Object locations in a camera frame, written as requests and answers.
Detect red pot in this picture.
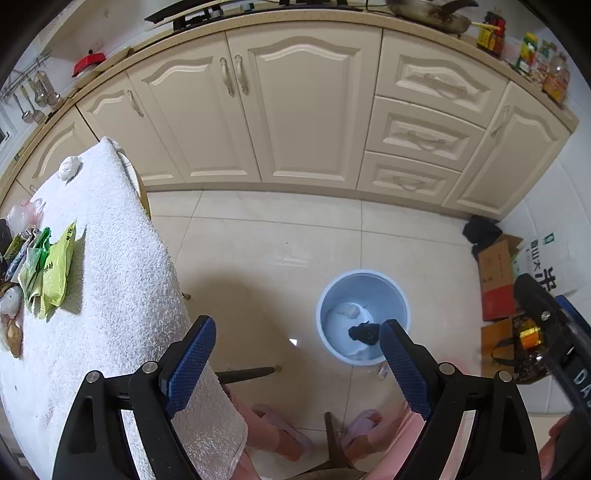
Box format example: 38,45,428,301
71,52,108,78

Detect blue trash bin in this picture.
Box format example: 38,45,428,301
316,271,411,365

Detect hanging steel kitchen utensils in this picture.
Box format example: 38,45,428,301
0,48,63,124

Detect round dining table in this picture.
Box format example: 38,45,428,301
117,148,153,221

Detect dark wooden stool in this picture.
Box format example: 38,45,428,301
295,412,370,480

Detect white tissue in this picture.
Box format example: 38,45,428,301
333,301,365,320

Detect cream cabinet door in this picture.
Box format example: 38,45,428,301
226,27,383,190
129,34,262,183
441,82,573,217
14,108,100,195
76,73,188,185

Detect person's right leg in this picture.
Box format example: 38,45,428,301
365,401,428,480

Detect cream kitchen cabinet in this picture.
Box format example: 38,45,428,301
0,9,580,220

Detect clear plastic bag red print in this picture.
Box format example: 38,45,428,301
7,198,45,232

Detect black flat board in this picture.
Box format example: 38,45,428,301
144,8,186,24

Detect green label seasoning bottle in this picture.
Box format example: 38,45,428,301
516,32,540,75

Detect cardboard box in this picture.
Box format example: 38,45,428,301
472,233,525,321

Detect white terry towel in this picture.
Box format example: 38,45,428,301
0,136,250,480

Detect black gas stove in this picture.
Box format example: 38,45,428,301
173,0,365,31

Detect steel frying pan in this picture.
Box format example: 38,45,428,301
385,0,481,38

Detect person's left leg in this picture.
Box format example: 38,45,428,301
228,390,278,480

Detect pink slipper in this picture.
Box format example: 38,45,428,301
342,410,384,450
252,404,315,462

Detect blue white snack packet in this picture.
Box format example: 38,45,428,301
4,226,38,282

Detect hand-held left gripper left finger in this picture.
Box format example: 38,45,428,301
52,315,218,480

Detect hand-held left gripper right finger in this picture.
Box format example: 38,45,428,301
379,318,541,480

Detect cream cabinet drawer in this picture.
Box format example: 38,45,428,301
356,150,462,204
365,96,486,162
375,30,509,116

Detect white crumpled tissue ball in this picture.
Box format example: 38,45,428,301
56,156,83,182

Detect large green snack packet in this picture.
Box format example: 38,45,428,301
39,222,77,319

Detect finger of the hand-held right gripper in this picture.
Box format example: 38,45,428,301
513,273,574,366
554,294,591,334

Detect person's right hand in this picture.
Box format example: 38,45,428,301
538,414,575,480

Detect small green snack packet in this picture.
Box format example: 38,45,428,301
18,228,51,315

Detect brown paper bag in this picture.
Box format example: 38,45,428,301
480,316,525,379

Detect person's leg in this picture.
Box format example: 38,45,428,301
365,401,428,480
228,390,278,480

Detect red chili sauce jar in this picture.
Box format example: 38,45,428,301
476,11,506,56

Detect black bundle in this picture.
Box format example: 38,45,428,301
463,216,503,247

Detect dark table leg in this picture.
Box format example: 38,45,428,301
217,366,282,384

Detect black crumpled plastic scrap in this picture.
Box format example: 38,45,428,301
348,320,382,346

